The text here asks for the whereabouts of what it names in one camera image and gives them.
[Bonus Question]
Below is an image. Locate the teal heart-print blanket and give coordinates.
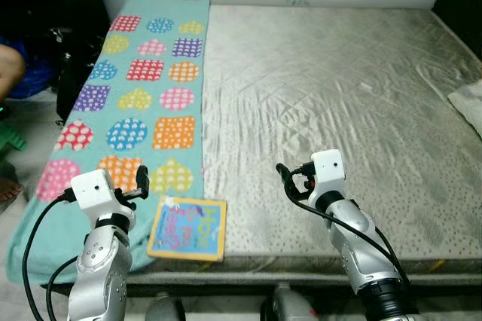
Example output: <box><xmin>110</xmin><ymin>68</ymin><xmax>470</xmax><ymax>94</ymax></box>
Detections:
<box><xmin>7</xmin><ymin>0</ymin><xmax>212</xmax><ymax>286</ymax></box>

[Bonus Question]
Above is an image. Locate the blue yellow-edged children's book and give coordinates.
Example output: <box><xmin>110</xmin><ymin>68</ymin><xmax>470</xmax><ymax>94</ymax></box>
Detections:
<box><xmin>146</xmin><ymin>194</ymin><xmax>229</xmax><ymax>264</ymax></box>

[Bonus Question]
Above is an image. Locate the white pillow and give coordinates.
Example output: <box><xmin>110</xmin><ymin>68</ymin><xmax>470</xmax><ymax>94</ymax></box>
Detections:
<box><xmin>447</xmin><ymin>79</ymin><xmax>482</xmax><ymax>138</ymax></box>

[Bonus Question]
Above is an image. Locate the grey patterned mattress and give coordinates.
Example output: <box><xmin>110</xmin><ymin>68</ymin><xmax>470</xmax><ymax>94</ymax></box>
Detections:
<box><xmin>45</xmin><ymin>5</ymin><xmax>482</xmax><ymax>286</ymax></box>

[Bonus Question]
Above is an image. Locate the black backpack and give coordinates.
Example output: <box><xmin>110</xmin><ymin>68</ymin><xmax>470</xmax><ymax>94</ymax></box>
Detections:
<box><xmin>48</xmin><ymin>25</ymin><xmax>107</xmax><ymax>123</ymax></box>

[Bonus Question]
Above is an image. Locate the silver left robot leg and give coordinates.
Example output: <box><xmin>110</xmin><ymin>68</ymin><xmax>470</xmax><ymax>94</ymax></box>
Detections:
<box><xmin>142</xmin><ymin>292</ymin><xmax>188</xmax><ymax>321</ymax></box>

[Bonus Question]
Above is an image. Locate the silver robot leg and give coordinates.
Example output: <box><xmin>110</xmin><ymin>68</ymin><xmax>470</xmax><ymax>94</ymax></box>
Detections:
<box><xmin>142</xmin><ymin>292</ymin><xmax>188</xmax><ymax>321</ymax></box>
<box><xmin>259</xmin><ymin>284</ymin><xmax>322</xmax><ymax>321</ymax></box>

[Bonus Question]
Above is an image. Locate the silver right robot leg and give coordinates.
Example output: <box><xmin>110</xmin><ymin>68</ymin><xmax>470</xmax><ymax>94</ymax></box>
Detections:
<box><xmin>259</xmin><ymin>284</ymin><xmax>322</xmax><ymax>321</ymax></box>

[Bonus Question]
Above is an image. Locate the green plastic stool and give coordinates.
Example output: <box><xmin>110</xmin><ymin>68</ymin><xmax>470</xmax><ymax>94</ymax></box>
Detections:
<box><xmin>0</xmin><ymin>124</ymin><xmax>28</xmax><ymax>153</ymax></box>

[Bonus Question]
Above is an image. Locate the blue cloth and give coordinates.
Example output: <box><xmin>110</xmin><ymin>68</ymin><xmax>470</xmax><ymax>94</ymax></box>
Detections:
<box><xmin>0</xmin><ymin>35</ymin><xmax>58</xmax><ymax>100</ymax></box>

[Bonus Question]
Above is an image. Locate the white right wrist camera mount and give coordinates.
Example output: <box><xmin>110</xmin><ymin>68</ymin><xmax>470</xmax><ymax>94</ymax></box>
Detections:
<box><xmin>308</xmin><ymin>148</ymin><xmax>348</xmax><ymax>200</ymax></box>

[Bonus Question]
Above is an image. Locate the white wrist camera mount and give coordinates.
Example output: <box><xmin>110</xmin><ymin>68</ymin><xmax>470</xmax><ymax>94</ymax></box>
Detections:
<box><xmin>308</xmin><ymin>148</ymin><xmax>348</xmax><ymax>200</ymax></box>
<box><xmin>69</xmin><ymin>170</ymin><xmax>137</xmax><ymax>230</ymax></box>

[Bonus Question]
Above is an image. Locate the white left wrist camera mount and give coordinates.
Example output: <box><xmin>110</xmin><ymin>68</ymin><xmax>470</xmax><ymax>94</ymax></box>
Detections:
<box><xmin>69</xmin><ymin>170</ymin><xmax>137</xmax><ymax>230</ymax></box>

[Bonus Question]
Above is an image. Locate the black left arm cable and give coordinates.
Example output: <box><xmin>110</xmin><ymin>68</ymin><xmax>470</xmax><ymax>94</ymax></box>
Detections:
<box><xmin>20</xmin><ymin>192</ymin><xmax>81</xmax><ymax>321</ymax></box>

